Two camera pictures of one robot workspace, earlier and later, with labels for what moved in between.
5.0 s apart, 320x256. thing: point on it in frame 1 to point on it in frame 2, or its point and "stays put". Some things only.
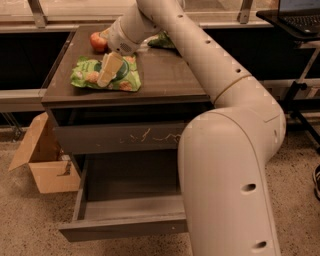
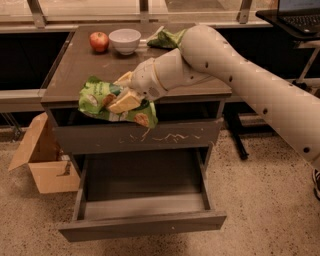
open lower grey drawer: [127, 195] stays put
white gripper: [119, 39] to [144, 80]
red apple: [98, 43] stays put
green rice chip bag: [85, 73] to [92, 99]
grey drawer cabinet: [123, 133] stays put
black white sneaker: [316, 178] stays put
